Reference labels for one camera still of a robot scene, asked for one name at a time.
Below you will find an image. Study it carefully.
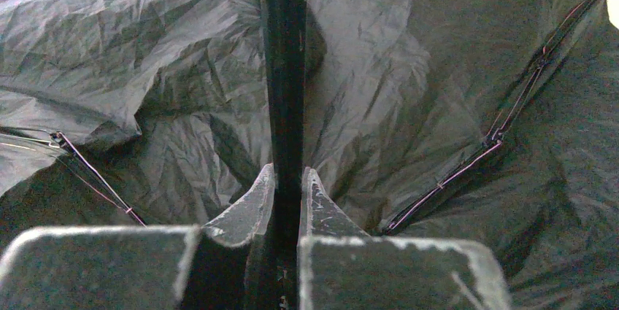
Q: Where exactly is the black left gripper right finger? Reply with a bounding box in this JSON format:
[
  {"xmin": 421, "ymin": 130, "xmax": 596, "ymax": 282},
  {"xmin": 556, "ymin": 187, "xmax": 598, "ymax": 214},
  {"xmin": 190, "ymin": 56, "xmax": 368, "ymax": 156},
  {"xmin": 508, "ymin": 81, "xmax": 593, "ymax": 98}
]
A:
[{"xmin": 299, "ymin": 167, "xmax": 369, "ymax": 238}]

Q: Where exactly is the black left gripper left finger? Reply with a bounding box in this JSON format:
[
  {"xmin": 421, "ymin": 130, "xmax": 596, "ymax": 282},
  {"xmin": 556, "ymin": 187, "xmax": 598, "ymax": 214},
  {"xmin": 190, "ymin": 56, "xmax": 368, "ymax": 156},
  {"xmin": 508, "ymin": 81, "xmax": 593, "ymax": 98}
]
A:
[{"xmin": 203, "ymin": 163, "xmax": 276, "ymax": 248}]

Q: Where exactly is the beige black folding umbrella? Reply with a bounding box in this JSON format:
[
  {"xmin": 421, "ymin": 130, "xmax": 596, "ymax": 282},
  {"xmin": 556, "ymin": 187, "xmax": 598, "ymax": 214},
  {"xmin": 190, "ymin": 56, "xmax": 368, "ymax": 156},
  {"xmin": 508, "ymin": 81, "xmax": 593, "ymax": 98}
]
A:
[{"xmin": 1, "ymin": 0, "xmax": 618, "ymax": 309}]

